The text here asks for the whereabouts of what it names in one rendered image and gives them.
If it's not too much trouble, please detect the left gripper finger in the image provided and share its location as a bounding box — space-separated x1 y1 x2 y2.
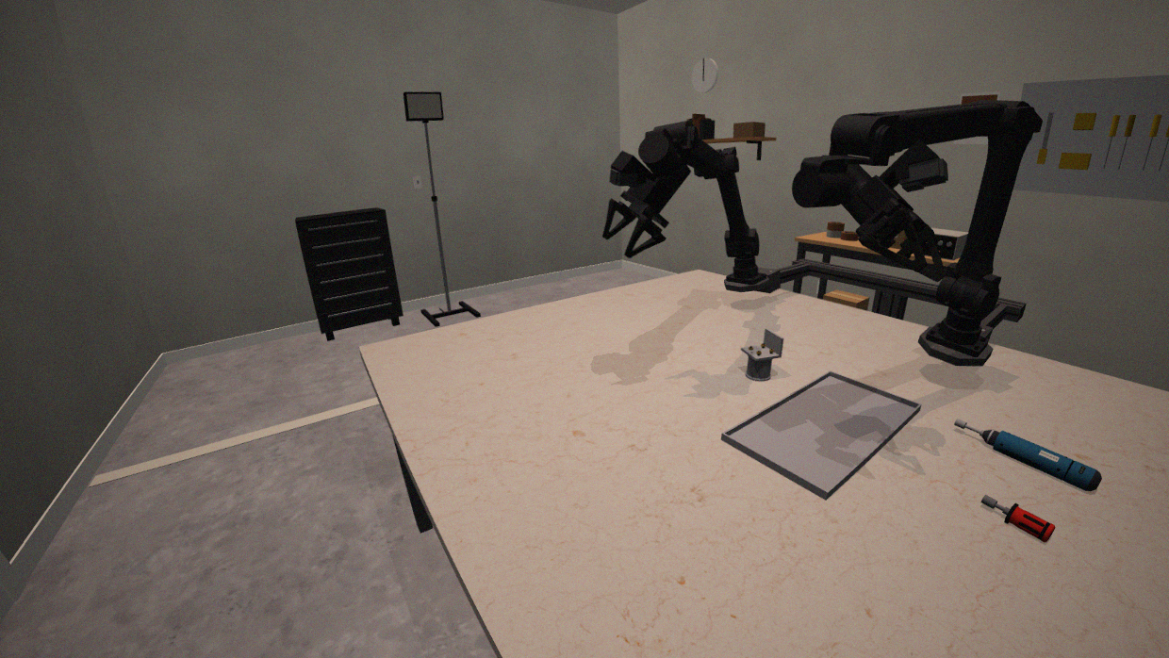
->
898 226 946 282
862 207 928 272

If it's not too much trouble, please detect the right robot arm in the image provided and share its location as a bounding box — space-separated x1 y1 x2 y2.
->
610 122 766 285

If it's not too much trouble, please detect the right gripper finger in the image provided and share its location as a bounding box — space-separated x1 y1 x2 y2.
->
625 217 666 258
602 198 636 238

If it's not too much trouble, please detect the red-handled nut driver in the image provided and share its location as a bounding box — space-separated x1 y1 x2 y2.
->
981 496 1054 542

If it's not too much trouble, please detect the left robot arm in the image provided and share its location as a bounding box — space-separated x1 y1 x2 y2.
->
793 101 1043 356

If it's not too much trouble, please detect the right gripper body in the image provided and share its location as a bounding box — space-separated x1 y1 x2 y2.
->
618 186 675 233

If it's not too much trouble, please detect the grey l-shaped metal bracket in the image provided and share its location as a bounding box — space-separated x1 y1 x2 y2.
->
741 328 783 361

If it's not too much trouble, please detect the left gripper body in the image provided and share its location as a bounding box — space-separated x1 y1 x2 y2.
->
848 187 928 249

